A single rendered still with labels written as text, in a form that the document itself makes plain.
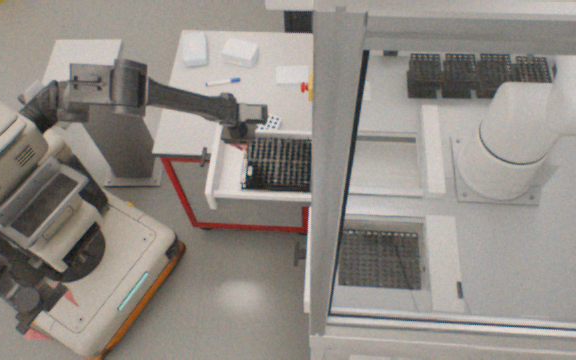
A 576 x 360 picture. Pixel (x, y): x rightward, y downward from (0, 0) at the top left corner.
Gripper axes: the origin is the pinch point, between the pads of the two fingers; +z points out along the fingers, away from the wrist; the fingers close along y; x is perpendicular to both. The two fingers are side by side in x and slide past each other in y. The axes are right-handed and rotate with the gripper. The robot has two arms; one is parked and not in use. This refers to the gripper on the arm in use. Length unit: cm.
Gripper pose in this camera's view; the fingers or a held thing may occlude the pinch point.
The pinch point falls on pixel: (243, 148)
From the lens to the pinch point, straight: 156.5
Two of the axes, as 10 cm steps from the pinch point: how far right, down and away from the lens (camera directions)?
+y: 9.8, 0.7, -1.7
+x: 1.5, -8.6, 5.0
